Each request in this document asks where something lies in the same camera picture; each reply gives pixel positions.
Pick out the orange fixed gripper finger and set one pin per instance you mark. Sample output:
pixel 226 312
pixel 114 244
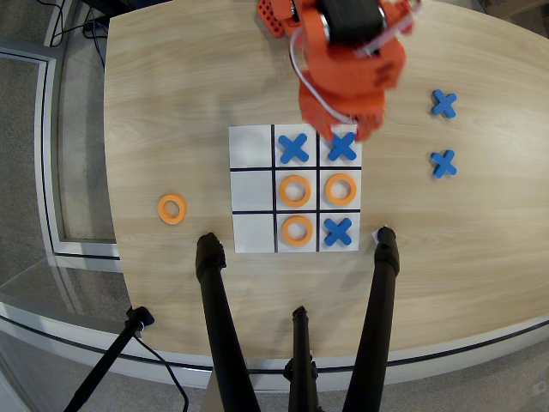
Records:
pixel 328 131

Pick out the orange moving gripper finger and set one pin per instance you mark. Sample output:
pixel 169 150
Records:
pixel 368 129

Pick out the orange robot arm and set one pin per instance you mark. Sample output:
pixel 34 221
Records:
pixel 343 64

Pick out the blue foam cross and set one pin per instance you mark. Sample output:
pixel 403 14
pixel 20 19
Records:
pixel 342 149
pixel 444 104
pixel 338 232
pixel 443 164
pixel 293 148

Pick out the white tic-tac-toe board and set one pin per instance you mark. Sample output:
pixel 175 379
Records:
pixel 251 189

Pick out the small white paper tag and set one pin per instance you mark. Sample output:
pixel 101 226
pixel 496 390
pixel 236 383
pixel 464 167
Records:
pixel 374 234

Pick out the black tripod leg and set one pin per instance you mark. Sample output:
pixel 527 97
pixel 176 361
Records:
pixel 301 352
pixel 375 317
pixel 218 317

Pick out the thin black stand pole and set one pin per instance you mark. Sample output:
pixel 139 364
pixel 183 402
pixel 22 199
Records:
pixel 107 360

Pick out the grey metal floor frame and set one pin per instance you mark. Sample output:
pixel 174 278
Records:
pixel 45 171

